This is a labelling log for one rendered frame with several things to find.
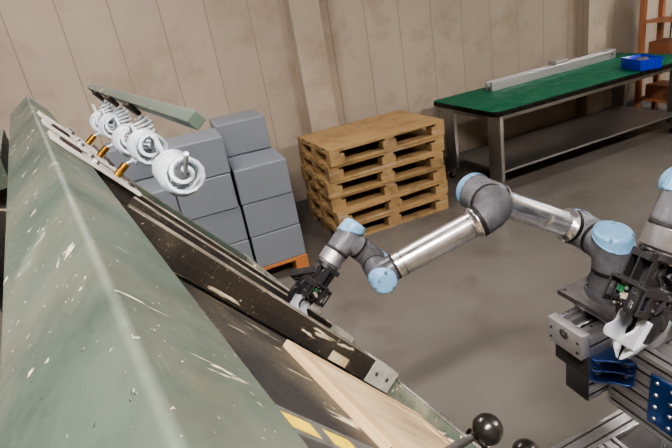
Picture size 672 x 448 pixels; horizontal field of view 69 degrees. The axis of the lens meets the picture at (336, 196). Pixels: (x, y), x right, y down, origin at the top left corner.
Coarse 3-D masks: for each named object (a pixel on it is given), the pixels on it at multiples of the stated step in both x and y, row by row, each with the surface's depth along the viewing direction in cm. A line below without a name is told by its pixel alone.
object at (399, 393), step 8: (264, 272) 235; (392, 384) 154; (400, 384) 153; (392, 392) 153; (400, 392) 151; (408, 392) 149; (400, 400) 149; (408, 400) 148; (416, 400) 146; (416, 408) 145; (424, 408) 143; (424, 416) 142; (432, 416) 140; (432, 424) 139; (440, 424) 137; (448, 424) 136; (440, 432) 136; (448, 432) 134; (456, 432) 133; (456, 440) 132
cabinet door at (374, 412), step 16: (304, 352) 110; (304, 368) 103; (320, 368) 104; (336, 368) 120; (320, 384) 98; (336, 384) 99; (352, 384) 115; (336, 400) 93; (352, 400) 94; (368, 400) 109; (384, 400) 125; (352, 416) 89; (368, 416) 90; (384, 416) 103; (400, 416) 118; (416, 416) 135; (368, 432) 85; (384, 432) 86; (400, 432) 98; (416, 432) 111; (432, 432) 128
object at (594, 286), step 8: (592, 272) 155; (592, 280) 155; (600, 280) 152; (584, 288) 160; (592, 288) 155; (600, 288) 152; (608, 288) 151; (616, 288) 150; (592, 296) 155; (600, 296) 152; (608, 304) 152
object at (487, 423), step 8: (480, 416) 60; (488, 416) 60; (472, 424) 61; (480, 424) 60; (488, 424) 59; (496, 424) 59; (472, 432) 60; (480, 432) 59; (488, 432) 59; (496, 432) 59; (464, 440) 61; (472, 440) 61; (480, 440) 59; (488, 440) 59; (496, 440) 59
